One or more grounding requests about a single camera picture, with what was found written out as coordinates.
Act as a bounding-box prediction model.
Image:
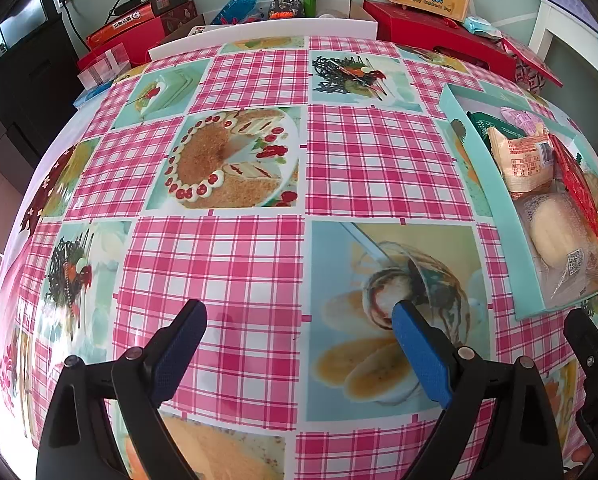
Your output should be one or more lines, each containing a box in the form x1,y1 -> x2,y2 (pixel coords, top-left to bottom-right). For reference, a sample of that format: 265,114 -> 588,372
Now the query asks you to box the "shiny red snack packet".
548,134 -> 598,247

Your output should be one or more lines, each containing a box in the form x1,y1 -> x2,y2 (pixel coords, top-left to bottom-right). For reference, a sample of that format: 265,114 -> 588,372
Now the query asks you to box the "black flat box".
148,0 -> 189,17

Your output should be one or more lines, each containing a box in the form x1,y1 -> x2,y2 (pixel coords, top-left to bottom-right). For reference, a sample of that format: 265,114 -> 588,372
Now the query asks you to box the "orange flat box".
86,2 -> 156,47

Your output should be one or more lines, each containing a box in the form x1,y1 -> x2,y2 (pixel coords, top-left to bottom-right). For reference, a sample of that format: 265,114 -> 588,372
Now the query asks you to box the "black cabinet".
0,12 -> 83,192

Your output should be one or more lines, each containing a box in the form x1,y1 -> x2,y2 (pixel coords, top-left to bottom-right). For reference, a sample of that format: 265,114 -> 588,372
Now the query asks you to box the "pink checked picture tablecloth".
0,35 -> 598,480

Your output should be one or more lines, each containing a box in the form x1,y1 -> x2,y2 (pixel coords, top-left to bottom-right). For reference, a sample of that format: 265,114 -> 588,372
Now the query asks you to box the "clear plastic box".
77,42 -> 132,91

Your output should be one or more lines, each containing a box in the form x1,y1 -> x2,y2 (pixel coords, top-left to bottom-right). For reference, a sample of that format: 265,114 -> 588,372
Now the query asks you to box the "light blue small packet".
462,15 -> 504,41

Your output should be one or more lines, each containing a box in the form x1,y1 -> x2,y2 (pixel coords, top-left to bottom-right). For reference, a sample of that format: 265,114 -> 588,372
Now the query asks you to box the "blue water bottle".
211,0 -> 265,26

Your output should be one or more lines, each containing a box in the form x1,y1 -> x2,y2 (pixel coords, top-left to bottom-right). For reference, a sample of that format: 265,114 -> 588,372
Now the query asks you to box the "beige barcode snack packet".
487,127 -> 556,201

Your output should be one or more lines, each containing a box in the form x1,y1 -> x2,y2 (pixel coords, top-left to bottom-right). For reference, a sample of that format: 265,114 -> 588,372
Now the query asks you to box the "dark snack bag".
268,0 -> 305,22

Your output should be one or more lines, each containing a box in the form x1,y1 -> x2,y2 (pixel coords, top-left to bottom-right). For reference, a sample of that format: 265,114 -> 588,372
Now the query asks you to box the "open cardboard box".
161,0 -> 380,44

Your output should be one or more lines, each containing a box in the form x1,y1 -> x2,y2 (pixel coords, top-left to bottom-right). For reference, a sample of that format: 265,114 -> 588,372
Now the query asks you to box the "dark green snack packet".
467,111 -> 528,142

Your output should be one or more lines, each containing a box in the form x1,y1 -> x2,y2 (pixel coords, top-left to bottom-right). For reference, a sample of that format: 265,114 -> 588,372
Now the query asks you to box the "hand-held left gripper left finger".
35,299 -> 209,480

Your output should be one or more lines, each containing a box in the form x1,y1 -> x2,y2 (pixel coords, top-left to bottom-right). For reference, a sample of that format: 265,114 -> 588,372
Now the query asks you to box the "black monitor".
0,0 -> 50,77

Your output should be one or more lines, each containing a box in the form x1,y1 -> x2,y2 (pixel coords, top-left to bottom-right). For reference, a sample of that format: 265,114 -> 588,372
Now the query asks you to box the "black cable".
65,0 -> 180,54

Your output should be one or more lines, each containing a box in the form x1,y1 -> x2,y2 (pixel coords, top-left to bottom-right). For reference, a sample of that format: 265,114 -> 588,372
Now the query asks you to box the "large red gift box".
362,0 -> 518,77

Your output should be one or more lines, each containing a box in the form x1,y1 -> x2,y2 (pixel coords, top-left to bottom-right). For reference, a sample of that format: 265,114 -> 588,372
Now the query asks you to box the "dark red box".
158,0 -> 200,37

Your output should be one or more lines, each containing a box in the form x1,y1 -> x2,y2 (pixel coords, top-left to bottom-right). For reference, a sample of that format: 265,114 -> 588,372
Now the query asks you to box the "yellow cake clear packet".
516,194 -> 598,307

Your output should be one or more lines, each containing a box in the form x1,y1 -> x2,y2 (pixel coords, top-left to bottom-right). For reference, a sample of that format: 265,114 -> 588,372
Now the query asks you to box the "white board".
147,17 -> 378,62

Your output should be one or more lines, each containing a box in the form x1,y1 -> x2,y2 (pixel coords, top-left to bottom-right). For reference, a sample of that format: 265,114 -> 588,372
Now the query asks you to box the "pink snack packet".
501,106 -> 550,137

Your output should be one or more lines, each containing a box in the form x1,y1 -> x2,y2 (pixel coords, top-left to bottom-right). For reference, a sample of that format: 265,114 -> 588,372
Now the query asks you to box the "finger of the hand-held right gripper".
564,308 -> 598,397

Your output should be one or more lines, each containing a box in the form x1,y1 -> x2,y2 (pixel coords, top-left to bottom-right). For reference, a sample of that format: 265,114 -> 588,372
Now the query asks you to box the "teal shallow tray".
438,83 -> 598,322

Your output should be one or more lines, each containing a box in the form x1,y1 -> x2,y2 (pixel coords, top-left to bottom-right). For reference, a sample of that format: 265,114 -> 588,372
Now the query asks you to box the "black power adapter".
108,0 -> 148,18

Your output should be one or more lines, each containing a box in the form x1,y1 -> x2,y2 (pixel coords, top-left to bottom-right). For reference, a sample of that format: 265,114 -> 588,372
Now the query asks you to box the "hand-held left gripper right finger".
391,300 -> 564,480

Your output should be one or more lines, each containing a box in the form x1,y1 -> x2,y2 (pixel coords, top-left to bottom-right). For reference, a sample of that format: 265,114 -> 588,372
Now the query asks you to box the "red patterned lid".
501,34 -> 564,96

